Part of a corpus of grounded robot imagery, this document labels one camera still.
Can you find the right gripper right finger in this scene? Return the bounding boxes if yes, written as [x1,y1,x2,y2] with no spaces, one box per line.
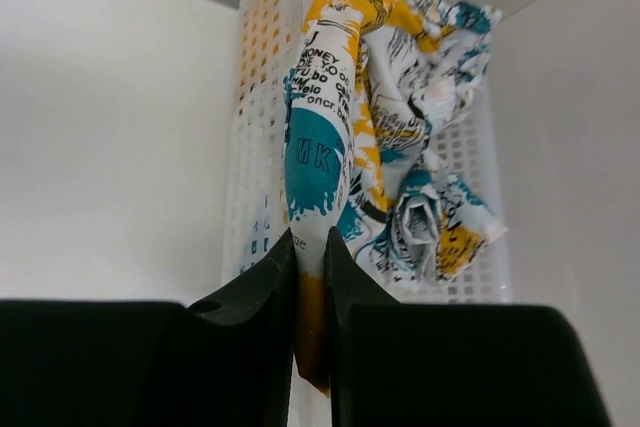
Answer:
[324,229,610,426]

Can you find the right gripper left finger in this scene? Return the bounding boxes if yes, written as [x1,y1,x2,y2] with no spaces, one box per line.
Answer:
[1,233,298,426]

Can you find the colourful printed shorts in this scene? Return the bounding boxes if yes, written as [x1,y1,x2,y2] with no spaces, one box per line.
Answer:
[284,0,504,393]

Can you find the white plastic basket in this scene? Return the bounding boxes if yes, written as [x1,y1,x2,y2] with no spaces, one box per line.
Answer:
[222,0,507,303]

